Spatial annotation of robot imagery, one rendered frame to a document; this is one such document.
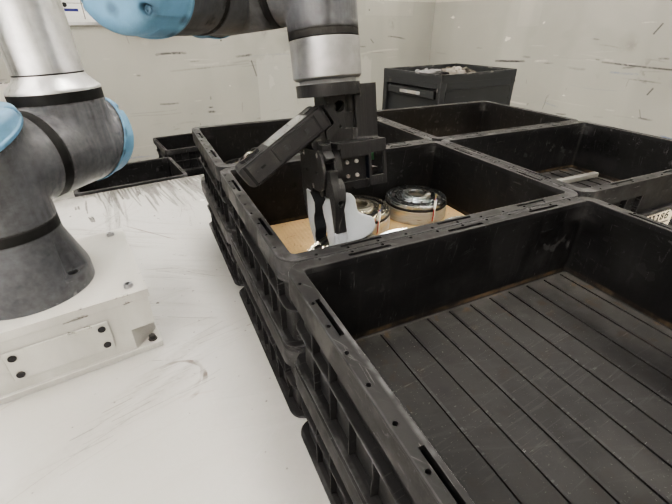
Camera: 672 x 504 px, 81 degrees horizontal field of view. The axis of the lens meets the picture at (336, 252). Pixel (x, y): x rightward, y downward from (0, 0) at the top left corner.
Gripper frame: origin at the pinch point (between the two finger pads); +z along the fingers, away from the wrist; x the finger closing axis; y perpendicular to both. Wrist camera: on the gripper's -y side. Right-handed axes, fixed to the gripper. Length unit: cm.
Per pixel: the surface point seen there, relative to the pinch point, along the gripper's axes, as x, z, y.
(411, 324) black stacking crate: -12.4, 5.3, 4.2
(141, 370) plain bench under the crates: 9.3, 14.2, -25.5
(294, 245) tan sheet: 9.5, 1.5, -1.3
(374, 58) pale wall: 353, -46, 215
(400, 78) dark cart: 157, -22, 116
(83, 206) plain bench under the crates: 77, 3, -37
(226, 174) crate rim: 14.4, -9.5, -8.4
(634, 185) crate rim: -12.1, -3.9, 40.8
